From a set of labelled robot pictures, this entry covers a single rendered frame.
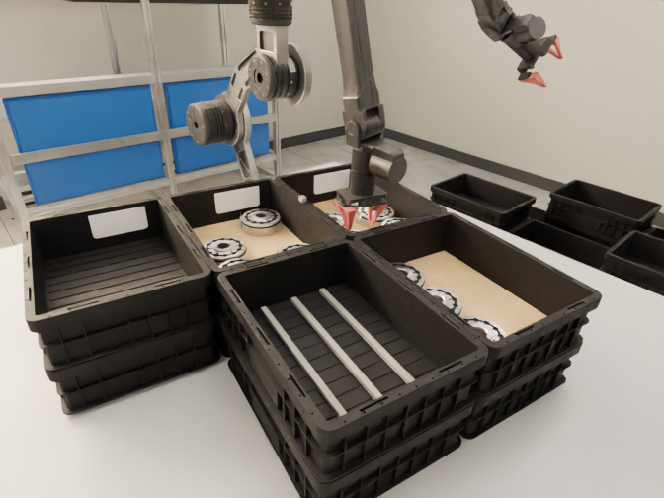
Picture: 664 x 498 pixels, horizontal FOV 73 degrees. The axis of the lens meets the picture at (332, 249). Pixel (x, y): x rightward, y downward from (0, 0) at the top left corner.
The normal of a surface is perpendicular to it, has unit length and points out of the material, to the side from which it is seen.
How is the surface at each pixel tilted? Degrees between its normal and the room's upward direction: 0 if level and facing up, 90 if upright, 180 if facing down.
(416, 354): 0
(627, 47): 90
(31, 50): 90
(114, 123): 90
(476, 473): 0
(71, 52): 90
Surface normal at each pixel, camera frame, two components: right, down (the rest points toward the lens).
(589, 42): -0.75, 0.31
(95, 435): 0.04, -0.86
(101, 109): 0.66, 0.40
